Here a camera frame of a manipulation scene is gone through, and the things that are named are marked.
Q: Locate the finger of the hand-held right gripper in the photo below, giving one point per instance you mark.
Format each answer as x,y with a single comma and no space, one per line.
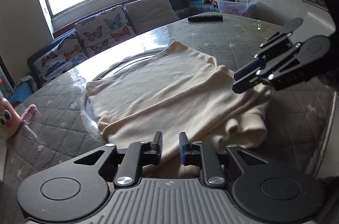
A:
245,84
249,69

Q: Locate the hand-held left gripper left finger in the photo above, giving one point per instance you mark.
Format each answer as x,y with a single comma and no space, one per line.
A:
158,150

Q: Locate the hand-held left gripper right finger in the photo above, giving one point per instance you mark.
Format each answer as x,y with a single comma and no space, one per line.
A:
182,153

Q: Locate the cream long-sleeve garment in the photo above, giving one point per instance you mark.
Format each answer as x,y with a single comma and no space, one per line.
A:
164,91

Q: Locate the clear plastic storage box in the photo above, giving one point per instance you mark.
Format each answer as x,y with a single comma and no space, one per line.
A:
235,8

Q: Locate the black remote control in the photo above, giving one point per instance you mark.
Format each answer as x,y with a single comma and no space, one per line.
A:
205,18

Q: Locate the dark blue sofa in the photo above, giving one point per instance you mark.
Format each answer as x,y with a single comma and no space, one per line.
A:
180,2

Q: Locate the beige cushion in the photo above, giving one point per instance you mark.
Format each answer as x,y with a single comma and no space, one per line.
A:
151,13

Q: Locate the upright butterfly print cushion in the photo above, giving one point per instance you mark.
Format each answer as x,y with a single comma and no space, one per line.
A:
106,30

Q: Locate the butterfly print sofa cover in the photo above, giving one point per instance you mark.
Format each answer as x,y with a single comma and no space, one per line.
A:
58,57

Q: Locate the blue chair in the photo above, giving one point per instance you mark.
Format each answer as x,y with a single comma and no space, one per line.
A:
22,92

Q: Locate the pink cartoon-face water bottle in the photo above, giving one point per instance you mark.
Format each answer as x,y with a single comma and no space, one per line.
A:
8,118

